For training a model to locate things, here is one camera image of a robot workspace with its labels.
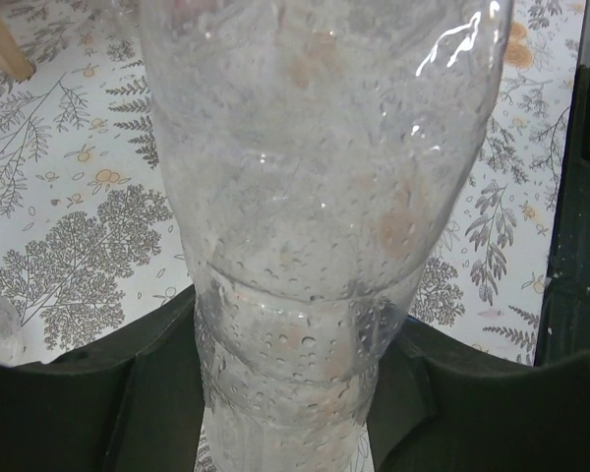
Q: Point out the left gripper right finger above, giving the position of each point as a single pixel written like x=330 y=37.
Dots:
x=441 y=405

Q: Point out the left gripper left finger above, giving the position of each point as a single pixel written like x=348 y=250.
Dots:
x=130 y=401

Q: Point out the floral table mat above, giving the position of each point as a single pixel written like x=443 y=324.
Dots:
x=77 y=135

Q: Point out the wooden shelf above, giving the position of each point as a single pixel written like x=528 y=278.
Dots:
x=13 y=61

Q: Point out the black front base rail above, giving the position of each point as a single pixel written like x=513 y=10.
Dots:
x=565 y=317

